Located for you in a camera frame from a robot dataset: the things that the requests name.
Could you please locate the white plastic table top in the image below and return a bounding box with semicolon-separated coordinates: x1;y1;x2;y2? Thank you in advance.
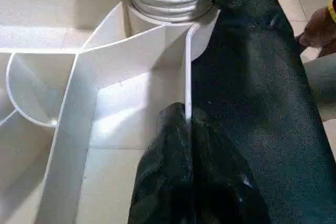
0;0;220;224

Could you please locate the black mat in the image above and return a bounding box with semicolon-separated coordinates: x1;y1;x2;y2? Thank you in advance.
188;0;336;224

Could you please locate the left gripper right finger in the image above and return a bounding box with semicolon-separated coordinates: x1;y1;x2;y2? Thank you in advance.
190;109;271;224

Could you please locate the bystander bare hand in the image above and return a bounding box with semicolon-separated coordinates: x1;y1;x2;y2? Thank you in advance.
295;6;336;58

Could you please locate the yellow wristband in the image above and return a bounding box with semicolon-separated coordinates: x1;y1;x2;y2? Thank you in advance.
328;0;336;23

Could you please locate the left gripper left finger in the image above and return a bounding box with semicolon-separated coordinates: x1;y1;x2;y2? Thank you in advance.
129;103;193;224

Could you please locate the grey trouser leg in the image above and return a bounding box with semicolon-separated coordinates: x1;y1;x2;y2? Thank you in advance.
301;52;336;104

